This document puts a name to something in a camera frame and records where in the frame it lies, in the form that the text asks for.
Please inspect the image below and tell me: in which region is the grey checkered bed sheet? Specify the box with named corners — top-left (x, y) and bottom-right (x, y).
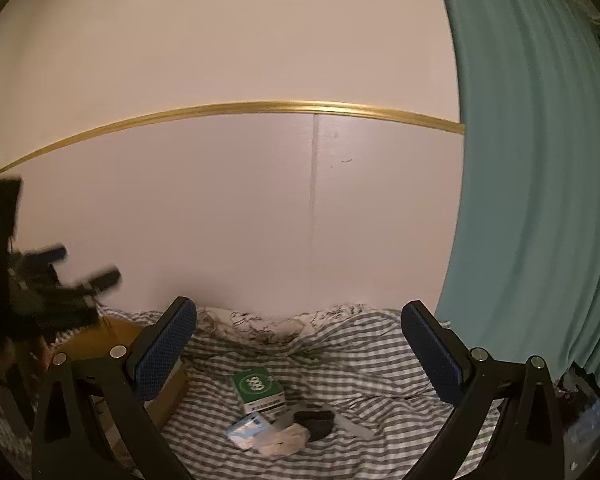
top-left (162, 308), bottom-right (452, 479)

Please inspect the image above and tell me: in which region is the blue floral tissue pack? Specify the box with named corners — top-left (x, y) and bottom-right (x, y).
top-left (224, 412), bottom-right (273, 451)

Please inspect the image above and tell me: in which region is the floral patterned pillow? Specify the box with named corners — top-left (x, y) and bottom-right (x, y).
top-left (197, 304), bottom-right (367, 348)

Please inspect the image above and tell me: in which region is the gold wall trim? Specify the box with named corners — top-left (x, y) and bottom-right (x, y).
top-left (0, 101), bottom-right (466, 174)

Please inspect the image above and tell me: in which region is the green 999 medicine box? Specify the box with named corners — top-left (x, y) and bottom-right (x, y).
top-left (232, 366), bottom-right (286, 414)

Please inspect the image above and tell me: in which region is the cardboard box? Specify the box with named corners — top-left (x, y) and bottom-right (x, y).
top-left (56, 314), bottom-right (194, 428)

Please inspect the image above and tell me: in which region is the green curtain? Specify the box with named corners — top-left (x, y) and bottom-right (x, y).
top-left (437, 0), bottom-right (600, 385)

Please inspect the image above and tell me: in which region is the white tissue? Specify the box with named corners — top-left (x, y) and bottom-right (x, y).
top-left (253, 422), bottom-right (310, 456)

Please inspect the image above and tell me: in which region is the black small pouch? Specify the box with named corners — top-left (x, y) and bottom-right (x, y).
top-left (294, 410), bottom-right (335, 442)

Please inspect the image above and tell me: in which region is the plastic water bottle pack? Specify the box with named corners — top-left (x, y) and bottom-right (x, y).
top-left (565, 398), bottom-right (600, 464)

